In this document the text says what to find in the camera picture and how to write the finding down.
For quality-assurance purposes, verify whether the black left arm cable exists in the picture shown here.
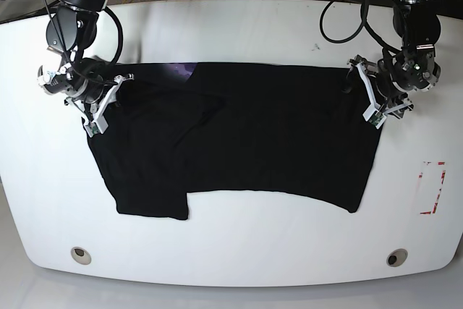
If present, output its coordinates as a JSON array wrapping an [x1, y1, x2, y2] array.
[[320, 0, 402, 56]]

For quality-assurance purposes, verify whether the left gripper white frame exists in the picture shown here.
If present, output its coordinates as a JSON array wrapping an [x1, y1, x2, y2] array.
[[349, 55, 414, 129]]

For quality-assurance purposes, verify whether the right table grommet hole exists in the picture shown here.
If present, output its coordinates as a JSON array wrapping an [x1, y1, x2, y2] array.
[[386, 248, 408, 268]]

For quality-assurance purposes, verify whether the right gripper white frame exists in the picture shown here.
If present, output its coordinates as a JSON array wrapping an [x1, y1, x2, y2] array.
[[64, 73, 135, 126]]

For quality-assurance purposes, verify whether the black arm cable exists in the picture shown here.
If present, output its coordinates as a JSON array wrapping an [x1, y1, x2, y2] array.
[[320, 0, 402, 56], [34, 0, 124, 67]]

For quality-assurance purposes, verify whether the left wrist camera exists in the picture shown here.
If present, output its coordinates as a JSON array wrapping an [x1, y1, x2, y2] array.
[[363, 109, 386, 130]]

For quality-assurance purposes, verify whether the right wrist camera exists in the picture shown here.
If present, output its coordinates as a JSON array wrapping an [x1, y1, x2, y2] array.
[[84, 123, 108, 137]]

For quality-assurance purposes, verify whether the black printed T-shirt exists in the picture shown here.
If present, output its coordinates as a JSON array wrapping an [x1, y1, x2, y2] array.
[[88, 63, 381, 221]]

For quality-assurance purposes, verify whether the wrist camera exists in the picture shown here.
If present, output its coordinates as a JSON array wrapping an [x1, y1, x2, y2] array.
[[363, 109, 386, 130], [84, 123, 108, 137]]

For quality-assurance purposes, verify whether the table grommet hole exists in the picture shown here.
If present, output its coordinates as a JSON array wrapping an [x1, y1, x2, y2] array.
[[71, 247, 91, 266], [386, 248, 408, 268]]

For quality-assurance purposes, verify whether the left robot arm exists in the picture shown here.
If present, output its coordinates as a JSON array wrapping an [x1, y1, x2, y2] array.
[[349, 0, 441, 129]]

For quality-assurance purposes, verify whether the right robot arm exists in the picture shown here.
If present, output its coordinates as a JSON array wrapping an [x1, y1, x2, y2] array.
[[37, 0, 135, 137]]

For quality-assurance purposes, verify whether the red tape rectangle marker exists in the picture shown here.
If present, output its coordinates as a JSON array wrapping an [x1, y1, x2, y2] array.
[[415, 161, 446, 216]]

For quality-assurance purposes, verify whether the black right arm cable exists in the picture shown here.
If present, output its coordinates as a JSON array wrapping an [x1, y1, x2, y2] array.
[[34, 0, 124, 67]]

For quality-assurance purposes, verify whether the left table grommet hole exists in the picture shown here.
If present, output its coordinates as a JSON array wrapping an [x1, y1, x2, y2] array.
[[71, 247, 91, 266]]

